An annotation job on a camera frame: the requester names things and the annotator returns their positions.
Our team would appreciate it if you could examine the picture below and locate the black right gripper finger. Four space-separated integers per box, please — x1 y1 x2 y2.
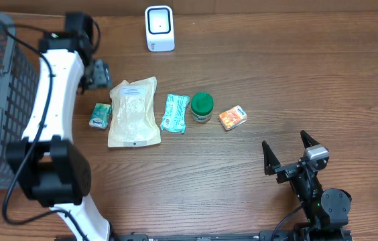
300 130 319 149
262 141 281 175

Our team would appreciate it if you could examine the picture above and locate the green tissue pack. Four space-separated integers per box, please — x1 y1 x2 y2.
89 103 112 129

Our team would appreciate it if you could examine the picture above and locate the beige clear pouch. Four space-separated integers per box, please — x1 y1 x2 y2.
108 76 161 148

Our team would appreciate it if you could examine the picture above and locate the orange tissue pack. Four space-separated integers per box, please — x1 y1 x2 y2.
218 105 248 131

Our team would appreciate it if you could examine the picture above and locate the teal wipes packet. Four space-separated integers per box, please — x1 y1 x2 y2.
160 94 190 134

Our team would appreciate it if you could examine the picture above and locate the green lid jar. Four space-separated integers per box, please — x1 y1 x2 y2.
191 92 214 123

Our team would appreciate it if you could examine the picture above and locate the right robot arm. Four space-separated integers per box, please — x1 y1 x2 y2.
259 130 353 241

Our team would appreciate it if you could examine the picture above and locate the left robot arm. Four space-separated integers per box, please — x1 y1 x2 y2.
1 12 114 240

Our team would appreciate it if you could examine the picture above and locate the white barcode scanner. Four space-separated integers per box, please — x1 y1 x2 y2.
145 5 175 52

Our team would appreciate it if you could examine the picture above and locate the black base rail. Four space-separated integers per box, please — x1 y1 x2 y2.
54 230 354 241

